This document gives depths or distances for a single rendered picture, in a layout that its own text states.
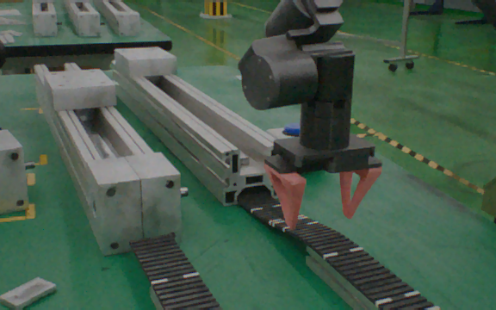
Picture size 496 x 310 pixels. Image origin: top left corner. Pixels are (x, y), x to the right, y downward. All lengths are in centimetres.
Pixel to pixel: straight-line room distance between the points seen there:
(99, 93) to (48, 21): 167
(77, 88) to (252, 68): 55
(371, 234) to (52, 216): 44
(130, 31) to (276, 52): 213
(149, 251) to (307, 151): 21
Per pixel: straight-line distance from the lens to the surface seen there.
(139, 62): 140
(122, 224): 76
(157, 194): 76
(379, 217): 89
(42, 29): 279
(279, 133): 105
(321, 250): 71
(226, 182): 90
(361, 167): 70
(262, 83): 61
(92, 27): 275
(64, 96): 112
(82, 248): 80
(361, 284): 65
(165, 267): 67
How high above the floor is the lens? 114
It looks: 18 degrees down
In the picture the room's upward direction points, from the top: 1 degrees clockwise
